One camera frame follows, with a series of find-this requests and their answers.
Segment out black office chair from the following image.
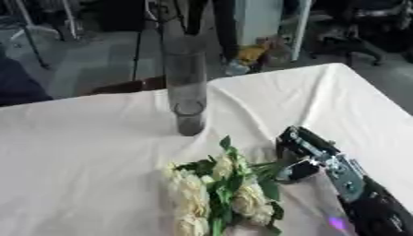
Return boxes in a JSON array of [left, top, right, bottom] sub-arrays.
[[308, 0, 413, 67]]

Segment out white flower bouquet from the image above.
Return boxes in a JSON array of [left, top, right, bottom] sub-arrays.
[[161, 135, 288, 236]]

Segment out tall clear glass vase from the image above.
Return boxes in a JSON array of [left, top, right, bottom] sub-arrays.
[[161, 36, 210, 137]]

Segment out yellow soft toy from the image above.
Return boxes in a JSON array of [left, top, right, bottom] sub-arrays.
[[235, 38, 277, 66]]

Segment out black tripod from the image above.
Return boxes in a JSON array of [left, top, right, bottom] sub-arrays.
[[129, 0, 191, 82]]

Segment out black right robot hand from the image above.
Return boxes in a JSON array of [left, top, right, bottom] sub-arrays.
[[274, 124, 342, 184]]

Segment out brown wooden chair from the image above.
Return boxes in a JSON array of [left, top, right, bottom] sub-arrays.
[[85, 75, 168, 96]]

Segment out white pillar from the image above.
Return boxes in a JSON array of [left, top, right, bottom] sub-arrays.
[[233, 0, 313, 62]]

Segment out person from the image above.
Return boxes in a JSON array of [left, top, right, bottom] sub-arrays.
[[0, 45, 55, 108], [183, 0, 241, 64]]

